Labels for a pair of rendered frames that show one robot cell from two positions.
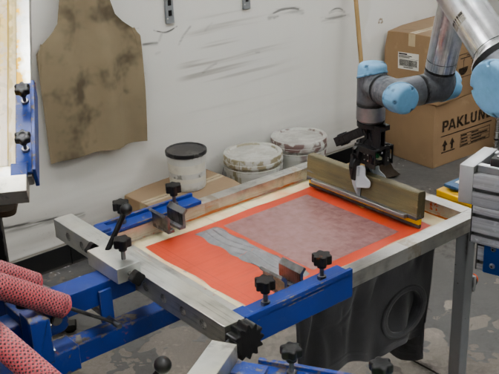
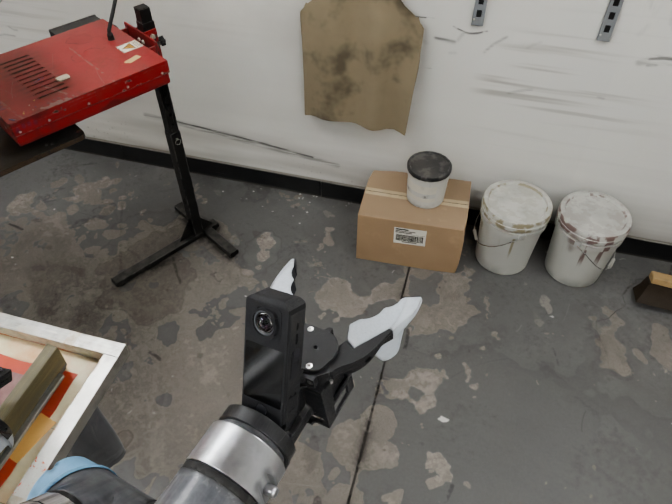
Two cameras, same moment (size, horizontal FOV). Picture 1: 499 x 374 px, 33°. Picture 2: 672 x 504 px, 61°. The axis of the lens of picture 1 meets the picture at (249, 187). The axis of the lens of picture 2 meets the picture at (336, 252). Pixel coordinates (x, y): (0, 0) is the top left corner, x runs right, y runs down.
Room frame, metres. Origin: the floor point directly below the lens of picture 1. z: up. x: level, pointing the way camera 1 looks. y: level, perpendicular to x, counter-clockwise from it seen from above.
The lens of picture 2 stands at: (2.37, -1.14, 2.13)
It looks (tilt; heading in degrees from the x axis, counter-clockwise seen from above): 47 degrees down; 54
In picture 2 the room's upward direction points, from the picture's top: straight up
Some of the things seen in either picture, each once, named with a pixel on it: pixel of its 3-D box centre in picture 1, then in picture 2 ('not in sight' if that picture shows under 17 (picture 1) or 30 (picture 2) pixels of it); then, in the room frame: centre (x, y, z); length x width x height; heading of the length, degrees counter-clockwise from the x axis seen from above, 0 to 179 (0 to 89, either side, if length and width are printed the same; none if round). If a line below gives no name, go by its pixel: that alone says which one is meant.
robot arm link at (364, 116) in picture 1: (371, 113); not in sight; (2.10, -0.32, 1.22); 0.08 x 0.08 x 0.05
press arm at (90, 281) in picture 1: (93, 289); not in sight; (1.59, 0.34, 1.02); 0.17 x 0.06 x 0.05; 129
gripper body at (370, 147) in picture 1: (372, 142); not in sight; (2.10, -0.32, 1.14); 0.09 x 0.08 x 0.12; 39
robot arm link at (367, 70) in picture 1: (372, 84); not in sight; (2.10, -0.32, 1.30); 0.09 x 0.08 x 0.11; 24
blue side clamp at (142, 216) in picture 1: (149, 222); not in sight; (2.01, 0.26, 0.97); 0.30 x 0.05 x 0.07; 129
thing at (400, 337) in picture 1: (358, 312); not in sight; (1.84, -0.26, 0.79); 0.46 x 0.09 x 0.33; 129
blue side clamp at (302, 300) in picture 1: (294, 302); not in sight; (1.58, -0.09, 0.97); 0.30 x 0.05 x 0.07; 129
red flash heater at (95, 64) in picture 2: not in sight; (70, 74); (2.69, 0.94, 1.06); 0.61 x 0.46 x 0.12; 9
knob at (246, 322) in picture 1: (240, 336); not in sight; (1.39, 0.03, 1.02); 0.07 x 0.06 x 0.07; 129
